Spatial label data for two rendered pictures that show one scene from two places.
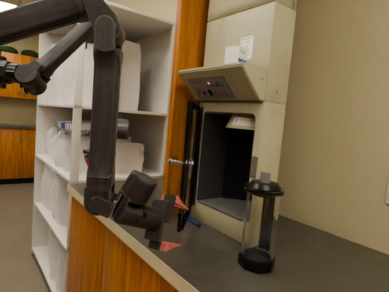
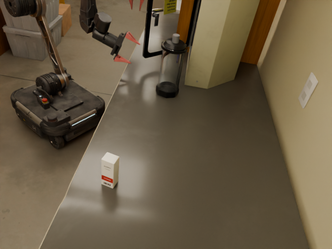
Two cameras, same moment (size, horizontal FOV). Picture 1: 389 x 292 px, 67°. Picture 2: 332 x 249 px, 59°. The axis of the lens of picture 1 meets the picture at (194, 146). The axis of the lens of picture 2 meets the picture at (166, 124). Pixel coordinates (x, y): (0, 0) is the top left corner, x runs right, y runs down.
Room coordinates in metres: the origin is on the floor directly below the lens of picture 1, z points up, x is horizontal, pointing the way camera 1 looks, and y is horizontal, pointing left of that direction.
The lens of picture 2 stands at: (-0.06, -0.92, 1.65)
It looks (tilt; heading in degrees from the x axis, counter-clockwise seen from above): 39 degrees down; 38
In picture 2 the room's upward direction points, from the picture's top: 10 degrees clockwise
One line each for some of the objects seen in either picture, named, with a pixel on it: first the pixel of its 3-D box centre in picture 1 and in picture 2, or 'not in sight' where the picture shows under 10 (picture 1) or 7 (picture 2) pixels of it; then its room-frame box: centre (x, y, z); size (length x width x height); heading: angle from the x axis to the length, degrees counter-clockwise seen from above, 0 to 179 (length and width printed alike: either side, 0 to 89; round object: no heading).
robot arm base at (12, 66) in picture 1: (7, 72); not in sight; (1.12, 0.72, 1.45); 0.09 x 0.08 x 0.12; 6
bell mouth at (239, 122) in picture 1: (249, 121); not in sight; (1.10, -0.20, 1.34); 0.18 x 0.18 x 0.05
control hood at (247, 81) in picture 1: (217, 84); not in sight; (1.01, -0.06, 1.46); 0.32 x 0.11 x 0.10; 38
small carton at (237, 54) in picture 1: (235, 58); not in sight; (0.96, -0.11, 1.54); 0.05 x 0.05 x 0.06; 52
